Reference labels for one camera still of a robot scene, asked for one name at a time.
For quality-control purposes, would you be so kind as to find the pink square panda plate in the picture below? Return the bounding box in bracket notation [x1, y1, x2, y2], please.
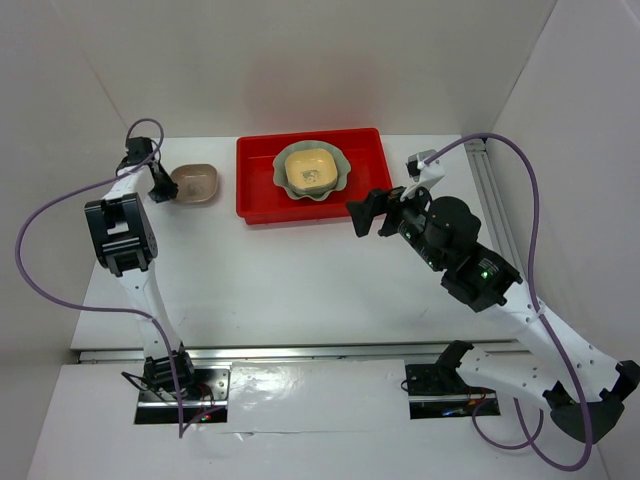
[170, 164, 219, 205]

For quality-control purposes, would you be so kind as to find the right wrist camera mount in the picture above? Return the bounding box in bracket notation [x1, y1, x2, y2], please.
[400, 150, 445, 201]

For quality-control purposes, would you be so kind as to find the large green scalloped bowl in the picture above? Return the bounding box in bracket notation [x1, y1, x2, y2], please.
[272, 140, 351, 202]

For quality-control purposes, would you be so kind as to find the yellow square plate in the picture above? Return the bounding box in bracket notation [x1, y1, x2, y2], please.
[284, 148, 338, 195]

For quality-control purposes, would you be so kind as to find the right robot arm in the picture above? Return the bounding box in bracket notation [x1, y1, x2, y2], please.
[346, 188, 639, 443]

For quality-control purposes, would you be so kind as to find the aluminium mounting rail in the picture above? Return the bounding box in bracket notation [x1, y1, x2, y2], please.
[79, 340, 529, 364]

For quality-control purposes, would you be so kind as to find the red plastic bin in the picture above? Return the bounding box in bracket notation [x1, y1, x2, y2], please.
[236, 128, 392, 225]

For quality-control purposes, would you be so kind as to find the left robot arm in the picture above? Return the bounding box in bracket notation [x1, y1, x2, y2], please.
[84, 137, 198, 399]

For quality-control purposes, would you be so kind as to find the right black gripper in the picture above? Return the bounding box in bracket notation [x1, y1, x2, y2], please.
[344, 177, 445, 270]

